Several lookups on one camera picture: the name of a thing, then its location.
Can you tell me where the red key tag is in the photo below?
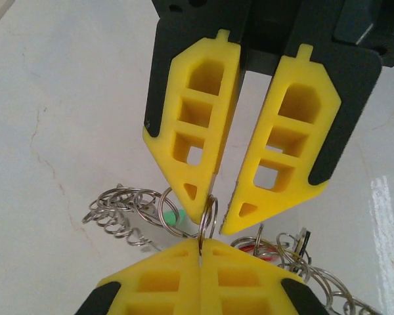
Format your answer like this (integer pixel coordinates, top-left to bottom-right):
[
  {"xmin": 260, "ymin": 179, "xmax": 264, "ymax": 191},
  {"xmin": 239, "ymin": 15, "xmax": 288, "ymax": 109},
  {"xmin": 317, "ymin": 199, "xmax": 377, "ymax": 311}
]
[{"xmin": 238, "ymin": 243, "xmax": 278, "ymax": 263}]

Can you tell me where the thin grey strip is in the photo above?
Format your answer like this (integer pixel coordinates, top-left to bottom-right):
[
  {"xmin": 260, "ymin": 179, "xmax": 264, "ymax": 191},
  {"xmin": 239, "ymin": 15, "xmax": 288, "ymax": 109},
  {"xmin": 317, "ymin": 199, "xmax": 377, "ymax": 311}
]
[{"xmin": 81, "ymin": 182, "xmax": 385, "ymax": 315}]

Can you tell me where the large silver split ring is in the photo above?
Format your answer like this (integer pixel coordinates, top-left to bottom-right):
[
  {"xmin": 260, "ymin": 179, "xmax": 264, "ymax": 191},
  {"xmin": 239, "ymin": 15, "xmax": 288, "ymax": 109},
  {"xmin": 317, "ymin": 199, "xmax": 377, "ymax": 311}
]
[{"xmin": 158, "ymin": 187, "xmax": 202, "ymax": 240}]

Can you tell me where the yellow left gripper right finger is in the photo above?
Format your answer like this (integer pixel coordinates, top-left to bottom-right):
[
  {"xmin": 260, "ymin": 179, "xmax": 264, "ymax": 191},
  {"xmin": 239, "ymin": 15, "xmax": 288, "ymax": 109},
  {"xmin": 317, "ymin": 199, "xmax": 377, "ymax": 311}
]
[{"xmin": 200, "ymin": 237, "xmax": 326, "ymax": 315}]

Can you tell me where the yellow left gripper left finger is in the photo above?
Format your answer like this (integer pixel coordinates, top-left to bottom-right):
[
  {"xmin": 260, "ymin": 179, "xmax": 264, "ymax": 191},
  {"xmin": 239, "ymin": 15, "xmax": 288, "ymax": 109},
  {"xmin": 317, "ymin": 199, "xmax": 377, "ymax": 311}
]
[{"xmin": 74, "ymin": 238, "xmax": 202, "ymax": 315}]

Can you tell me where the green key tag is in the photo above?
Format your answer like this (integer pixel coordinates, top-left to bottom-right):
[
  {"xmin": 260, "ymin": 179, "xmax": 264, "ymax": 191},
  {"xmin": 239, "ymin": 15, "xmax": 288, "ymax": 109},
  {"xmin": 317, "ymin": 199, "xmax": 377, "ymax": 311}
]
[{"xmin": 163, "ymin": 209, "xmax": 188, "ymax": 228}]

